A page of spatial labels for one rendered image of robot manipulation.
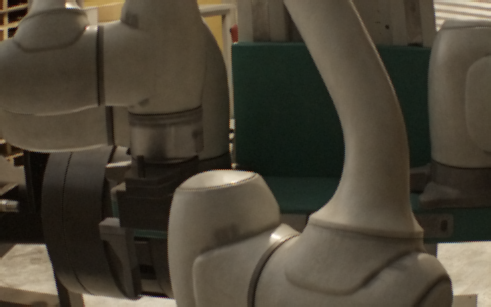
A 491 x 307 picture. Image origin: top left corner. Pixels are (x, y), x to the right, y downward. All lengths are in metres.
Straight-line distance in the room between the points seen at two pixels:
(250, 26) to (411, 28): 0.27
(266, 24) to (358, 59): 0.72
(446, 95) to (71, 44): 0.53
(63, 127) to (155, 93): 0.32
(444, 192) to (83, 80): 0.54
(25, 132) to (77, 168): 1.28
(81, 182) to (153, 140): 1.54
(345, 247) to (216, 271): 0.13
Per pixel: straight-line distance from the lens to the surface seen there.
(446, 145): 1.24
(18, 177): 2.91
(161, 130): 1.02
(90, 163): 2.58
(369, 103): 0.71
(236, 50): 1.41
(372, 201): 0.69
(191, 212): 0.77
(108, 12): 7.74
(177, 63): 1.00
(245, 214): 0.76
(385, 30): 1.45
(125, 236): 1.11
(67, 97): 1.01
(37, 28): 1.02
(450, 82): 1.21
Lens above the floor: 1.66
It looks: 13 degrees down
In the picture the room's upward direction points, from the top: 3 degrees counter-clockwise
